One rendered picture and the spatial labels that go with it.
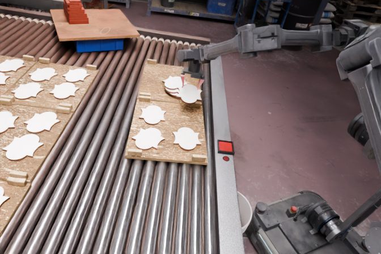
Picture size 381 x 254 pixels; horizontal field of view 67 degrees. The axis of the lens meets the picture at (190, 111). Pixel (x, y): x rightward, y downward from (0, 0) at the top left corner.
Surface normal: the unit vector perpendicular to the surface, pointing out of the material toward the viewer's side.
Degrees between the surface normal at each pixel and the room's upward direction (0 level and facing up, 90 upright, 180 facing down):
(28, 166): 0
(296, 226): 0
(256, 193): 0
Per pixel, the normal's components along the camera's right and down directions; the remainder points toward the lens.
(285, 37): 0.65, 0.03
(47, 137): 0.14, -0.79
